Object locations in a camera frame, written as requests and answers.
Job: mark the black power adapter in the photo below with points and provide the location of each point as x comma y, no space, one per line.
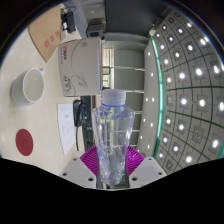
69,20

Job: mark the black desk phone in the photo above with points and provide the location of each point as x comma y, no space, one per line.
80,113

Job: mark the group of ceiling lights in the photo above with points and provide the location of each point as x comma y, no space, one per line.
198,71

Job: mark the clear plastic water bottle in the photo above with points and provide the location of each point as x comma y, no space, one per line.
111,133

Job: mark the grey boxy monitor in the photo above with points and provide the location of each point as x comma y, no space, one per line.
96,29

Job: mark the white printed paper sheet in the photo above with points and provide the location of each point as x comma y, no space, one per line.
66,126

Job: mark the white copy paper box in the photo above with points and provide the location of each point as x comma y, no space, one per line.
80,66

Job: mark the brown cardboard envelope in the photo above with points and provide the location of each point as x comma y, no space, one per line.
46,35

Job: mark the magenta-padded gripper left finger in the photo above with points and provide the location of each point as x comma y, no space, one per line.
78,171

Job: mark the white ceramic mug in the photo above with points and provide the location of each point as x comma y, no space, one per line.
28,87

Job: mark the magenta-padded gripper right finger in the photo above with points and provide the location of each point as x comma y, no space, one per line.
148,170

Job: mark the flat round red coaster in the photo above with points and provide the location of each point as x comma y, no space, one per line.
24,142

